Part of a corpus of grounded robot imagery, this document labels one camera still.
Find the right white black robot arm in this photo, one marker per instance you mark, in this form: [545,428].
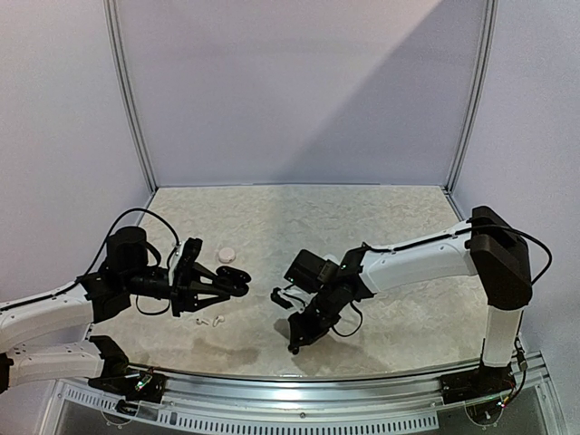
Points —
[484,246]

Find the black oval charging case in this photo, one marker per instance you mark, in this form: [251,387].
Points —
[232,280]

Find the right metal corner post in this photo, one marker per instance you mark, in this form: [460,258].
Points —
[485,42]

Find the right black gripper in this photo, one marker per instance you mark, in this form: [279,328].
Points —
[318,313]

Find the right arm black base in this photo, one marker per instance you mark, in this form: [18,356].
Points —
[475,383]

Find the aluminium front rail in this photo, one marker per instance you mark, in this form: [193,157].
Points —
[407,403]

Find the left metal corner post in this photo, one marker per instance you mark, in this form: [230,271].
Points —
[113,21]

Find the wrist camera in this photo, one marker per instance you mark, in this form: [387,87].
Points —
[291,298]
[182,260]

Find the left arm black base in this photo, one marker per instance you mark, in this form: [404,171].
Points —
[133,385]

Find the pink round charging case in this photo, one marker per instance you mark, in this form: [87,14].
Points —
[226,255]

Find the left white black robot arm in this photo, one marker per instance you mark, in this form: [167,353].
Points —
[130,269]

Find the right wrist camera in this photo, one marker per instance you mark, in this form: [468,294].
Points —
[291,298]

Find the metal corner post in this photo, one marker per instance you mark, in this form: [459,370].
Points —
[113,21]
[485,42]

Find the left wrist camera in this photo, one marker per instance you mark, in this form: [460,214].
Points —
[182,260]

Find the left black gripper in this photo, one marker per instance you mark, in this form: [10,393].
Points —
[189,297]

